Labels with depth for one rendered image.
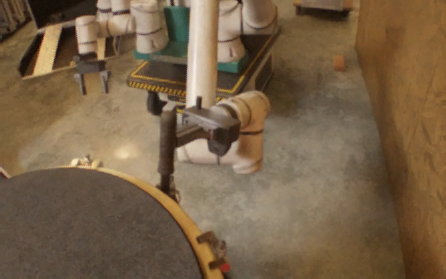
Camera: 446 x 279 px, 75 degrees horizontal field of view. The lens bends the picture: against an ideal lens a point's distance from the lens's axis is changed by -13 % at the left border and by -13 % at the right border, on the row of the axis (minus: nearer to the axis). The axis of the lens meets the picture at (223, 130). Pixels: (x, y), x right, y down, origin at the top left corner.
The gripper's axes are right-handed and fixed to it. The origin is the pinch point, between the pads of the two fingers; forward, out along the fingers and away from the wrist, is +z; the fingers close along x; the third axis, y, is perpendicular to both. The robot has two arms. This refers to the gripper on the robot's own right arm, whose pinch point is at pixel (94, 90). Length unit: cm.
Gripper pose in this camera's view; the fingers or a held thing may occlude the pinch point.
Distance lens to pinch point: 158.2
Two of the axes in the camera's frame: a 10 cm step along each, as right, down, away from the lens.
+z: 0.8, 9.6, 2.7
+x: -9.5, -0.1, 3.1
